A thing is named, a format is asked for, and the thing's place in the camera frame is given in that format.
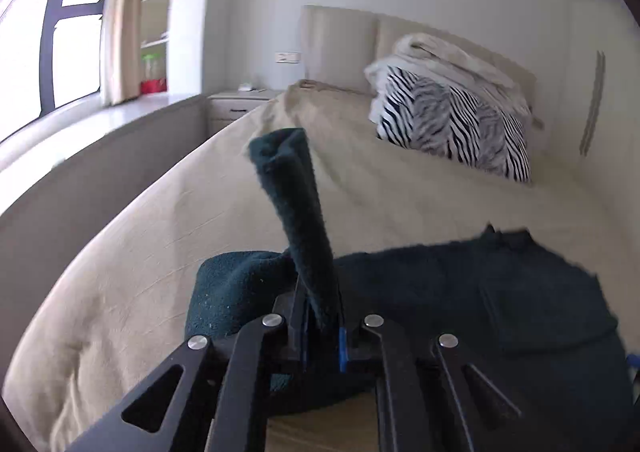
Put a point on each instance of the beige curtain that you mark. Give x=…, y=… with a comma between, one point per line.
x=125, y=22

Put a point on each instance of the black framed window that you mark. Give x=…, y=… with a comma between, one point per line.
x=50, y=32

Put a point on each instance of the small white bedside device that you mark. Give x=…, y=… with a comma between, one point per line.
x=245, y=86

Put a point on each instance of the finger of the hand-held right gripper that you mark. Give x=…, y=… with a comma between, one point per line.
x=633, y=361

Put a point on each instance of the bed with beige sheet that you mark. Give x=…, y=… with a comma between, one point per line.
x=200, y=212

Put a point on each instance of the cream folded duvet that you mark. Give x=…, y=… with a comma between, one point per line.
x=450, y=57

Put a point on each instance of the dark teal knit sweater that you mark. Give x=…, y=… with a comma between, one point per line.
x=450, y=297

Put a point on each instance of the white wall socket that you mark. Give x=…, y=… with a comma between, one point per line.
x=288, y=57

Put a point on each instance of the white window sill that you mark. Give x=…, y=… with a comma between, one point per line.
x=100, y=124

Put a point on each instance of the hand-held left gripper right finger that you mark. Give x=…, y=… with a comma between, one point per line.
x=342, y=349

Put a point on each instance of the zebra striped pillow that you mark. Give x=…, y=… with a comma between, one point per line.
x=450, y=122

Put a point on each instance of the beige padded headboard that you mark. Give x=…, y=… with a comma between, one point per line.
x=340, y=42

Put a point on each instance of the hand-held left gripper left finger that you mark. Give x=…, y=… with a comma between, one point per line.
x=302, y=338

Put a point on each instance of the built-in white wall shelf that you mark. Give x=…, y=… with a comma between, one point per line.
x=162, y=22

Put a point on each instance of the red container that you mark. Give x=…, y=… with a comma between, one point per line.
x=152, y=86

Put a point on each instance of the green capped clear bottle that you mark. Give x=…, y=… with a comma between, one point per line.
x=150, y=66

